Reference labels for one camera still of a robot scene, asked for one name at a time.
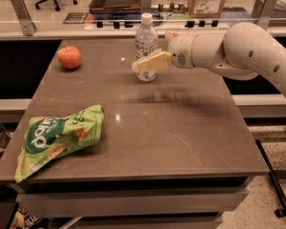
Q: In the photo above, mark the left metal railing bracket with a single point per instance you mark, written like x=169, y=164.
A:
x=26, y=24

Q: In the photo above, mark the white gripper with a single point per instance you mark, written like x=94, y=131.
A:
x=180, y=51

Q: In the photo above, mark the black floor bar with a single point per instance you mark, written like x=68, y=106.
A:
x=280, y=212

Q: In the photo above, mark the clear plastic water bottle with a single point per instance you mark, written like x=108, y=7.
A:
x=146, y=37

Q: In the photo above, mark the right metal railing bracket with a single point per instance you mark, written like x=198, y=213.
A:
x=266, y=13

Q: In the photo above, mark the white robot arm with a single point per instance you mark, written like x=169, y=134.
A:
x=242, y=52

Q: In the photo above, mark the cardboard box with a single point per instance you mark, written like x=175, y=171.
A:
x=205, y=8

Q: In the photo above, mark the red apple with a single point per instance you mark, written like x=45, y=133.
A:
x=69, y=57

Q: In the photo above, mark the grey table drawer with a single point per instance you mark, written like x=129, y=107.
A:
x=133, y=203

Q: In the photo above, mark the green chip bag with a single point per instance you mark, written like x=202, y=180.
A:
x=48, y=138

